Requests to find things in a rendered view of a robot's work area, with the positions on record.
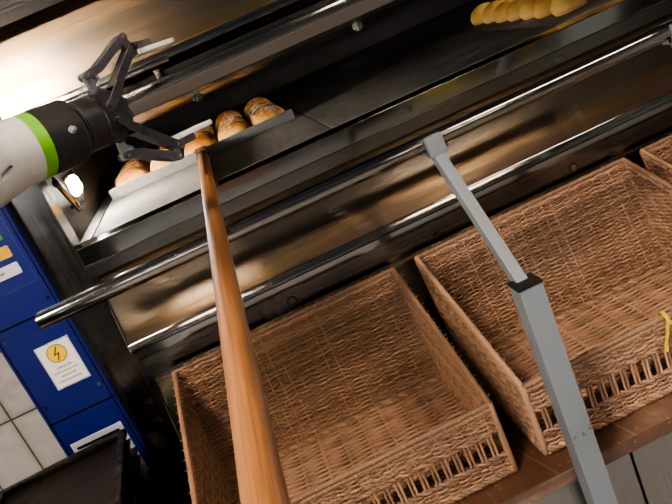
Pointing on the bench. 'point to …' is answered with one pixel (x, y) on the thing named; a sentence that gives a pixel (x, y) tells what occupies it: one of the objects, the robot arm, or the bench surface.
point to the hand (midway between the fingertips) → (183, 85)
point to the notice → (62, 362)
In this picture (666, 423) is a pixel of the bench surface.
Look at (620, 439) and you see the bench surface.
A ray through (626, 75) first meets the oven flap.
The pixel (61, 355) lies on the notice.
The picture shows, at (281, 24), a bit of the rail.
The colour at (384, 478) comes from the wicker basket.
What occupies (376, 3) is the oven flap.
